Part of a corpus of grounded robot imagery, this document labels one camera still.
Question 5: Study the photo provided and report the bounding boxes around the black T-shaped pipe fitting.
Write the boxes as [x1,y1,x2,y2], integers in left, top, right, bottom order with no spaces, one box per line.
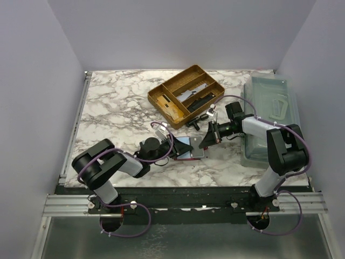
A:
[185,113,209,131]

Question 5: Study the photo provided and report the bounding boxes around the black cards in tray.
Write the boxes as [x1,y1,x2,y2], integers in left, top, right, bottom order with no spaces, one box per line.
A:
[187,93,215,113]

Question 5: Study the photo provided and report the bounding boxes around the clear plastic storage box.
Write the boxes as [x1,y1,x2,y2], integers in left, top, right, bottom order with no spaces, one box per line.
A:
[240,72,300,169]

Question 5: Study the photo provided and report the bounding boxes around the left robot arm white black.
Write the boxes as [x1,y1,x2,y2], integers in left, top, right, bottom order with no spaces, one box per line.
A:
[72,135,193,205]

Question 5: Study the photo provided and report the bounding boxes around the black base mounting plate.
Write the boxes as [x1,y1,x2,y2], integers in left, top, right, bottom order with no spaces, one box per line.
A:
[88,187,279,225]

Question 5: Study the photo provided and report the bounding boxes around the yellow cards in tray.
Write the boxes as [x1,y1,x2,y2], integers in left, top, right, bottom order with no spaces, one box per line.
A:
[157,94,184,123]

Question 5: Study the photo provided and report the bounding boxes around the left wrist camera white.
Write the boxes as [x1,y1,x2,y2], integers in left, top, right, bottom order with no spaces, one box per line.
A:
[153,122,169,140]

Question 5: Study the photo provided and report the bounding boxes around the brown woven organizer tray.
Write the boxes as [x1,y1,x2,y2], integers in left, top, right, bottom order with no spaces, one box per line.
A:
[148,65,225,130]

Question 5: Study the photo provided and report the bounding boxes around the grey cards in tray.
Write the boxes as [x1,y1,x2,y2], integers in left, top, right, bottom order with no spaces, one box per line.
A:
[190,83,208,95]

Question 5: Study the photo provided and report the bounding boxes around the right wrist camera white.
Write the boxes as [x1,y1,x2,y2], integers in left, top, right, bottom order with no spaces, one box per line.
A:
[206,104,218,122]

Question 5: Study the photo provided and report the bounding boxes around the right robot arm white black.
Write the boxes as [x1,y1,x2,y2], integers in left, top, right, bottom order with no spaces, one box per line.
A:
[199,102,311,204]

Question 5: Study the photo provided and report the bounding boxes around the black credit card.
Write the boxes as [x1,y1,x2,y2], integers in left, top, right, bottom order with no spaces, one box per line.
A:
[189,136,203,149]

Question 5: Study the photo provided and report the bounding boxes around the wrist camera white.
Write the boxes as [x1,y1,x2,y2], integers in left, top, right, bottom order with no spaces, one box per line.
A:
[206,104,218,122]
[153,122,169,140]

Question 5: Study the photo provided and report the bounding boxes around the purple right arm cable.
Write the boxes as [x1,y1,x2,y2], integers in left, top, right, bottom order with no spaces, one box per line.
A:
[211,94,315,236]

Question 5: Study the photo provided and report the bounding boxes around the red leather card holder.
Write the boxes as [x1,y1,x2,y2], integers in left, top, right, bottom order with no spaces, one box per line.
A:
[174,137,205,161]

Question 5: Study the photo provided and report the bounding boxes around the black leather card holder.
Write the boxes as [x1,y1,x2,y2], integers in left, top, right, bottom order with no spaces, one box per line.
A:
[140,142,146,153]

